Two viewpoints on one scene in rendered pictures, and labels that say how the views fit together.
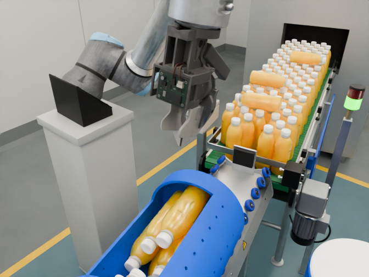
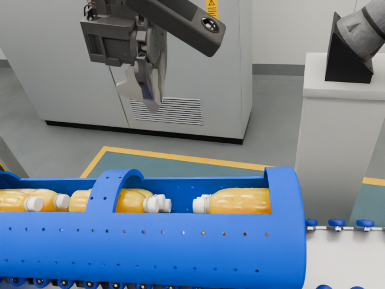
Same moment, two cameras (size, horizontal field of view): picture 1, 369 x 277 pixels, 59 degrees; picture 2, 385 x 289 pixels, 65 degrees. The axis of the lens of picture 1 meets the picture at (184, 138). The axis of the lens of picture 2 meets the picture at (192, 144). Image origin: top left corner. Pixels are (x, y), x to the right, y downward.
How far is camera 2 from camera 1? 0.59 m
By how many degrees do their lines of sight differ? 60
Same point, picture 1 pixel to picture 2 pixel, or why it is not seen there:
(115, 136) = (356, 108)
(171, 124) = not seen: hidden behind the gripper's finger
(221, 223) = (244, 244)
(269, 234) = not seen: outside the picture
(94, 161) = (316, 120)
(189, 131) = (137, 96)
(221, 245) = (224, 260)
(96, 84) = (365, 39)
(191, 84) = (85, 31)
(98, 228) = not seen: hidden behind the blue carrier
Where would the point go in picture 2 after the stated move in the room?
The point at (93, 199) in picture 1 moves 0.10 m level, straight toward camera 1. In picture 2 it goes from (301, 154) to (288, 166)
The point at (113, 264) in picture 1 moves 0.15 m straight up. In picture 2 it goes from (189, 192) to (181, 155)
